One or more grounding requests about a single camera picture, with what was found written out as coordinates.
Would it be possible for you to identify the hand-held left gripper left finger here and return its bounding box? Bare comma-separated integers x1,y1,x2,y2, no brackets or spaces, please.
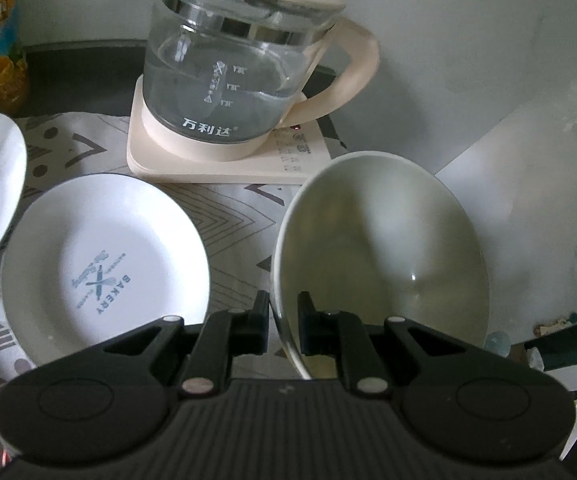
99,292,271,397

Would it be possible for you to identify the glass kettle with beige handle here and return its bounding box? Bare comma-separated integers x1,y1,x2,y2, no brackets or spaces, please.
141,0,380,143

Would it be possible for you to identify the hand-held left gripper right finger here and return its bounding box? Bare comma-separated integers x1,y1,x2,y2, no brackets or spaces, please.
296,292,462,395

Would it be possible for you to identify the beige kettle base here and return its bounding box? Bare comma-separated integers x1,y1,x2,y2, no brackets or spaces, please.
126,74,339,184

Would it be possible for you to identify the plain white bowl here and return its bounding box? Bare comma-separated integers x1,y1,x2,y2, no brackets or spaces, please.
271,152,489,380

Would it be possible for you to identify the white patterned cloth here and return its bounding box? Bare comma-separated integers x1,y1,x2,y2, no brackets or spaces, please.
0,110,349,461

